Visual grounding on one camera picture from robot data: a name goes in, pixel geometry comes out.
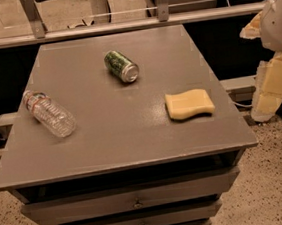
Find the drawer with knob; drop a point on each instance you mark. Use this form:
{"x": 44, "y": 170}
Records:
{"x": 130, "y": 198}
{"x": 187, "y": 212}

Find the clear plastic water bottle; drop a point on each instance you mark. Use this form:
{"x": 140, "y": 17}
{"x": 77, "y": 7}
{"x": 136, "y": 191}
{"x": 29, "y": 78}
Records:
{"x": 59, "y": 121}

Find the metal railing frame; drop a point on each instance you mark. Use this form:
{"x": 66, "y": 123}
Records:
{"x": 27, "y": 22}

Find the yellow sponge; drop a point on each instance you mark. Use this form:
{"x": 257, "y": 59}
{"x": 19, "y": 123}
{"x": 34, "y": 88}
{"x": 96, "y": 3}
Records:
{"x": 189, "y": 104}

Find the green soda can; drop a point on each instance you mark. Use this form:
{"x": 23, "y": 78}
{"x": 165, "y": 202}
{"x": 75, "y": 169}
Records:
{"x": 121, "y": 66}

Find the top drawer with knob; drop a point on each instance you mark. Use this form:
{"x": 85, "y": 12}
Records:
{"x": 130, "y": 198}

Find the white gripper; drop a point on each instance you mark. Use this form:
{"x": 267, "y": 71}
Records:
{"x": 278, "y": 28}

